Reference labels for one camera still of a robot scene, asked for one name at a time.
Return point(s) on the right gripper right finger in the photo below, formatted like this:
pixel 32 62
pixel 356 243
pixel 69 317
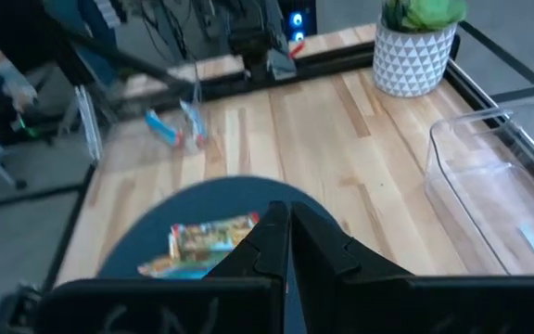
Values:
pixel 434 306

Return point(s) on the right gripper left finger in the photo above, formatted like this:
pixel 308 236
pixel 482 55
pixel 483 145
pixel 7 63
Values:
pixel 156 311

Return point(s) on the blue granola bar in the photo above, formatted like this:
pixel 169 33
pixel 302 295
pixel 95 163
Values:
pixel 162 130
pixel 211 232

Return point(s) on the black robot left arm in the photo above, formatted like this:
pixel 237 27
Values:
pixel 253 42

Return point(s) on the clear plastic bin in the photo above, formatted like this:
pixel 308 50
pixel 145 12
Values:
pixel 480 209
pixel 123 134

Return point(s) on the dark round plate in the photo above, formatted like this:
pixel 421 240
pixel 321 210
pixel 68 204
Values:
pixel 193 204

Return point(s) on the succulent in white patterned pot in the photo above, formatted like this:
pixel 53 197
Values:
pixel 410 60

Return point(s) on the black computer with blue light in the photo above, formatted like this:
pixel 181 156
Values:
pixel 297 21

